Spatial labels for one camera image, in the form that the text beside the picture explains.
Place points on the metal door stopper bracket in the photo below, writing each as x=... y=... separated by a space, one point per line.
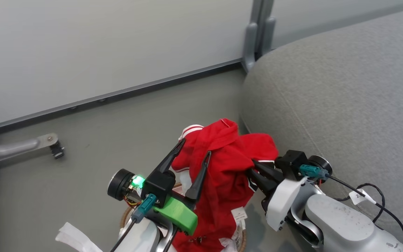
x=16 y=147

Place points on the white cloth strip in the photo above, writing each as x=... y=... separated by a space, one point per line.
x=75 y=239

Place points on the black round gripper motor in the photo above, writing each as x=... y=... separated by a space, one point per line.
x=119 y=183
x=322 y=164

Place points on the red jersey with white trim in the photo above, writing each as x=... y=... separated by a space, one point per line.
x=226 y=164

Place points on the black round left gripper motor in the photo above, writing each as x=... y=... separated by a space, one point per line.
x=119 y=183

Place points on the grey fabric sofa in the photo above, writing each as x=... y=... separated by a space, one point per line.
x=345 y=94

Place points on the black caster wheel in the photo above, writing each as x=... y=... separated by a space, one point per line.
x=57 y=150

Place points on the black round right gripper motor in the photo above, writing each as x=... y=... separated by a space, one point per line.
x=322 y=164

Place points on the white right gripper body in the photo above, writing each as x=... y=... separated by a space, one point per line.
x=285 y=201

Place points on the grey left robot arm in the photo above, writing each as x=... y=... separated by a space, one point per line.
x=142 y=238

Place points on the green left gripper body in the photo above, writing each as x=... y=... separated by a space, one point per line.
x=177 y=213

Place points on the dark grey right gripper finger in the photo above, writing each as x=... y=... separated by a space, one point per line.
x=261 y=182
x=268 y=168

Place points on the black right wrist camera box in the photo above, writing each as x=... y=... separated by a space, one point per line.
x=290 y=161

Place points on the grey metal partition post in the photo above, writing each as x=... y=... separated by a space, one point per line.
x=257 y=35

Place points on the brown wicker laundry basket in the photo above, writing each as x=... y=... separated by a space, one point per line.
x=126 y=214

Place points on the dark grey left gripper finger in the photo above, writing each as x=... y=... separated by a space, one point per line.
x=201 y=175
x=173 y=154

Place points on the dark grey partition base rail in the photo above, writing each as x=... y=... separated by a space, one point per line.
x=117 y=93

